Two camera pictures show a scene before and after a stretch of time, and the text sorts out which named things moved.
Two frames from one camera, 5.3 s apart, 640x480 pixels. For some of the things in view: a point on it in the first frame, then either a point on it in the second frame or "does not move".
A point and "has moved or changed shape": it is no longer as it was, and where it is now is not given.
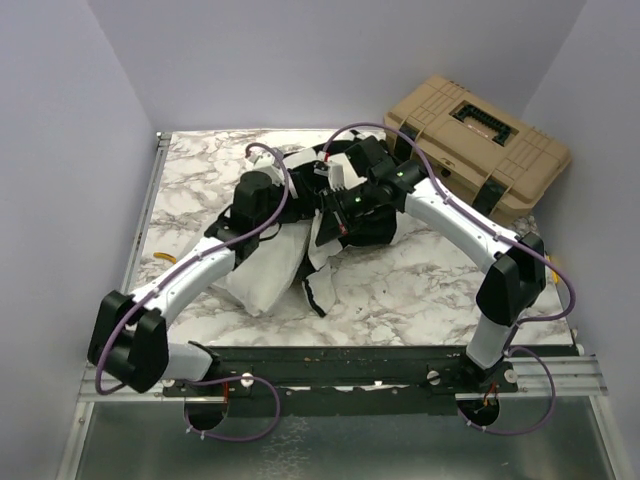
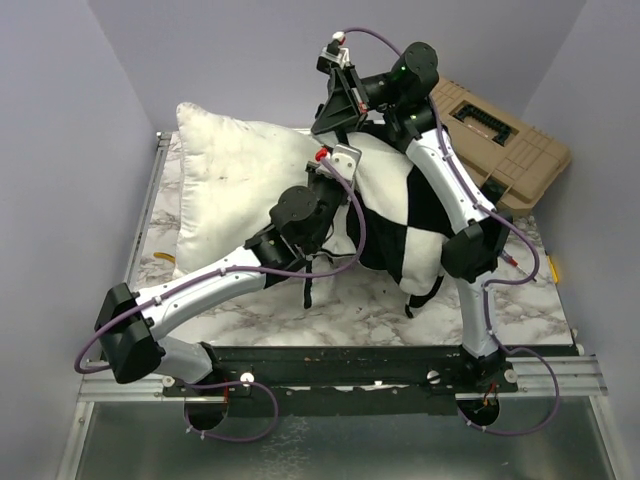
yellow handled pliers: x=164 y=255 does not move
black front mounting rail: x=342 y=380 does not move
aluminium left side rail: x=146 y=209 does not move
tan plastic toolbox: x=485 y=157 does not move
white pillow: x=266 y=274 has moved or changed shape
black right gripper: x=334 y=223 -> x=345 y=105
